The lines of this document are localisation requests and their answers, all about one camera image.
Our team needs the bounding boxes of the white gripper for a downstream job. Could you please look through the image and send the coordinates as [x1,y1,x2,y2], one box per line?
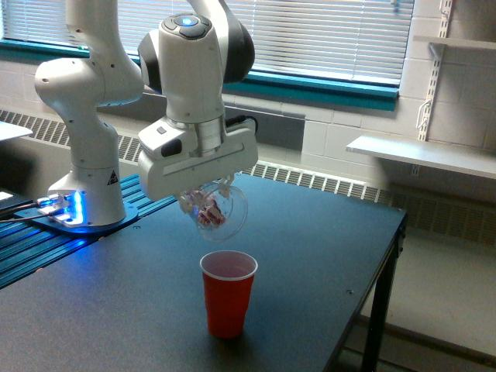
[138,115,258,200]

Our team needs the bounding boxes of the clear plastic cup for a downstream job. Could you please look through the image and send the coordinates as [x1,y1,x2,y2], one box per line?
[177,182,248,242]

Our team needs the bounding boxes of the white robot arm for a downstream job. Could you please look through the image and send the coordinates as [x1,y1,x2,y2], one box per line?
[35,1,258,230]

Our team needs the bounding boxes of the red plastic cup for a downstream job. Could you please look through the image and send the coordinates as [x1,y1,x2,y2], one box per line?
[199,250,258,339]

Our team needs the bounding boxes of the teal window sill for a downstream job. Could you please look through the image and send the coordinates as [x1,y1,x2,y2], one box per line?
[1,39,399,112]

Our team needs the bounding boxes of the white window blinds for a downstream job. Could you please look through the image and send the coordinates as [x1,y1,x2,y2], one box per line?
[1,1,415,86]

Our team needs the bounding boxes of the white side table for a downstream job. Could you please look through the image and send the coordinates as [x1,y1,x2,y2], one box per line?
[0,121,33,142]

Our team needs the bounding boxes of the black table leg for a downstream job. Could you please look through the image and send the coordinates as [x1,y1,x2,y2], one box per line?
[360,218,408,371]

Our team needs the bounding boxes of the white baseboard radiator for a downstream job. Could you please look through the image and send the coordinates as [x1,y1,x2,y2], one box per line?
[1,109,495,247]

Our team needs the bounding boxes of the upper white shelf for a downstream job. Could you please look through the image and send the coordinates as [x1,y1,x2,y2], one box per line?
[414,36,496,50]

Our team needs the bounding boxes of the blue ribbed mounting rail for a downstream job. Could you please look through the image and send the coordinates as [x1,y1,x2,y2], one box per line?
[0,173,179,291]

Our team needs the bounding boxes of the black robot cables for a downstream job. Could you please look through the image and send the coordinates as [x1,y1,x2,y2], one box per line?
[0,197,55,226]

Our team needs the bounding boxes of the white shelf bracket rail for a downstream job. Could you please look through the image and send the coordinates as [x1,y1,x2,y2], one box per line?
[415,0,453,142]

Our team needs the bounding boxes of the white wall shelf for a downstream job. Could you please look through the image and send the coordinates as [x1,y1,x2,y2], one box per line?
[346,135,495,179]

